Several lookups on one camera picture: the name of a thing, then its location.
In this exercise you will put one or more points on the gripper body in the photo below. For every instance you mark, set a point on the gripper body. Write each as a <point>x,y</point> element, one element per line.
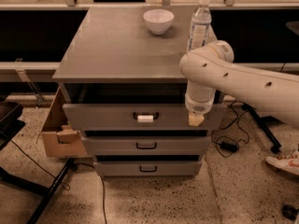
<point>198,104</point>

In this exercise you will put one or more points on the grey top drawer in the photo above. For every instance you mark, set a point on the grey top drawer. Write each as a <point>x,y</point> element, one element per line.
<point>120,117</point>

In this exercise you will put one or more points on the grey drawer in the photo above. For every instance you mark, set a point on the grey drawer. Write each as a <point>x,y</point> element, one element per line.
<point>120,117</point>
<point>177,145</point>
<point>147,168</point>

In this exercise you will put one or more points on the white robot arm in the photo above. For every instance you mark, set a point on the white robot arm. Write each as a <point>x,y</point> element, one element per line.
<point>211,68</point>

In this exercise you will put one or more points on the grey drawer cabinet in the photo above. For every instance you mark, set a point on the grey drawer cabinet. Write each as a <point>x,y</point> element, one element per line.
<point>115,59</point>

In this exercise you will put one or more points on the grey bottom drawer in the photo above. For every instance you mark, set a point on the grey bottom drawer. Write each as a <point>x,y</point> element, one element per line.
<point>147,168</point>

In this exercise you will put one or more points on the grey middle drawer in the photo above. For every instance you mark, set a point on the grey middle drawer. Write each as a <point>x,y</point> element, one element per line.
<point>177,145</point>

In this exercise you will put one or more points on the black stand leg right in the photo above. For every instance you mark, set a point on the black stand leg right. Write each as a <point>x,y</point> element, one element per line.
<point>275,143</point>

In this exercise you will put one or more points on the clear plastic water bottle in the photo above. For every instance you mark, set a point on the clear plastic water bottle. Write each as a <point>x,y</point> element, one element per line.
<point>199,27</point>

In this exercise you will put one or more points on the white ceramic bowl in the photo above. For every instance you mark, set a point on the white ceramic bowl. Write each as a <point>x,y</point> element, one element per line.
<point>158,21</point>

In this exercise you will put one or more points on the white and red sneaker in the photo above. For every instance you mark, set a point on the white and red sneaker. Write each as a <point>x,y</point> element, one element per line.
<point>288,163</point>

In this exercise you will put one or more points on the black caster wheel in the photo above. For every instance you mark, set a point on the black caster wheel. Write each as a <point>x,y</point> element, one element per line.
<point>290,212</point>

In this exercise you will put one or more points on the brown cardboard box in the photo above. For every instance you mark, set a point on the brown cardboard box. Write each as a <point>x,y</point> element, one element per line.
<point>59,139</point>

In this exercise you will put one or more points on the black stand left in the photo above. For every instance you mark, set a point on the black stand left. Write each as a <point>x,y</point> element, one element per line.
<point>10,125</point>

